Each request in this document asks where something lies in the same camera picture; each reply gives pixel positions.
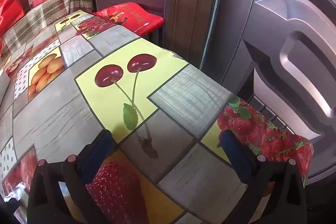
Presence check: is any red printed flat bag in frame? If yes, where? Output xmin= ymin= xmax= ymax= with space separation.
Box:
xmin=92 ymin=2 xmax=164 ymax=37

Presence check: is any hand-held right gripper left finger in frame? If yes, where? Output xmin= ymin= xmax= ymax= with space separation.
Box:
xmin=26 ymin=129 xmax=118 ymax=224

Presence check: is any glossy red tote bag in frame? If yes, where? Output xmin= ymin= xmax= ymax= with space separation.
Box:
xmin=0 ymin=0 xmax=26 ymax=56

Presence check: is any plaid covered bench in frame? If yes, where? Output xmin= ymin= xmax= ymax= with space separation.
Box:
xmin=0 ymin=0 xmax=93 ymax=69

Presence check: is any fruit print tablecloth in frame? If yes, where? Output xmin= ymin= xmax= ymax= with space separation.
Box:
xmin=0 ymin=11 xmax=314 ymax=224

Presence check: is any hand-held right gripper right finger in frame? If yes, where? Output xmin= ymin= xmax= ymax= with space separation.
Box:
xmin=219 ymin=130 xmax=307 ymax=224

